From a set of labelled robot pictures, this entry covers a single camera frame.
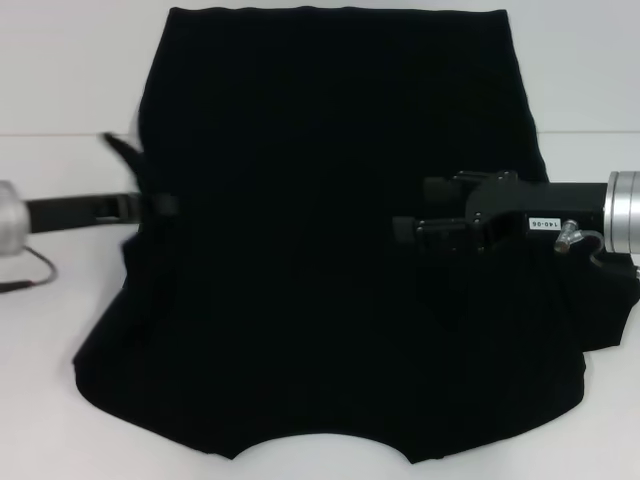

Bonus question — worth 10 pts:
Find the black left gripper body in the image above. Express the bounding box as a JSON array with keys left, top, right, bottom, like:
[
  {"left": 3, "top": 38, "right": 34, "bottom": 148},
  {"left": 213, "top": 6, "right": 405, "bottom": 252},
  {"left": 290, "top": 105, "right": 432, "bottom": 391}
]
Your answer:
[{"left": 23, "top": 191, "right": 121, "bottom": 236}]

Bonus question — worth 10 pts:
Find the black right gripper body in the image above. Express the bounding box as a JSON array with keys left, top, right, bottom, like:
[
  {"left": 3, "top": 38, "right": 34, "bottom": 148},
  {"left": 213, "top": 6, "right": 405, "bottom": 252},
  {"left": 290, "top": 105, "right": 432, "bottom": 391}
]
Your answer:
[{"left": 464, "top": 169, "right": 610, "bottom": 254}]

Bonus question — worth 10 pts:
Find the black t-shirt with FREE print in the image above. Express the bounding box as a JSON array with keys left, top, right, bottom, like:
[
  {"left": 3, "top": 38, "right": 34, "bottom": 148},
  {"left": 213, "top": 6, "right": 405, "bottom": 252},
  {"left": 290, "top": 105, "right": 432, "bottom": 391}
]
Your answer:
[{"left": 72, "top": 4, "right": 640, "bottom": 451}]

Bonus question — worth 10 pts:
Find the right gripper cable with plugs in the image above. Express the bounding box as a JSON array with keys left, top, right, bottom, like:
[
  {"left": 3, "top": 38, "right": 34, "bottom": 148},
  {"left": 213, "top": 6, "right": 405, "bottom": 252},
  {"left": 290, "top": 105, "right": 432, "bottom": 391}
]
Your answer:
[{"left": 553, "top": 222, "right": 640, "bottom": 282}]

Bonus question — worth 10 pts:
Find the gripper cable with plugs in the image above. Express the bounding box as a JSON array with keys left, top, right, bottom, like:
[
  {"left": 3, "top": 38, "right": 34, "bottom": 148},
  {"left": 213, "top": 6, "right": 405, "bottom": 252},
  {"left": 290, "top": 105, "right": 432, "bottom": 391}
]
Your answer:
[
  {"left": 553, "top": 222, "right": 640, "bottom": 282},
  {"left": 0, "top": 247, "right": 57, "bottom": 296}
]

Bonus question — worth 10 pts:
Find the left gripper cable with plugs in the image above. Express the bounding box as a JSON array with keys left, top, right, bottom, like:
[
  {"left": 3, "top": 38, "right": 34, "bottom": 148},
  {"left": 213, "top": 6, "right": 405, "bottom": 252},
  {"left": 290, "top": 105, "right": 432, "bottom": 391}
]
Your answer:
[{"left": 0, "top": 247, "right": 57, "bottom": 296}]

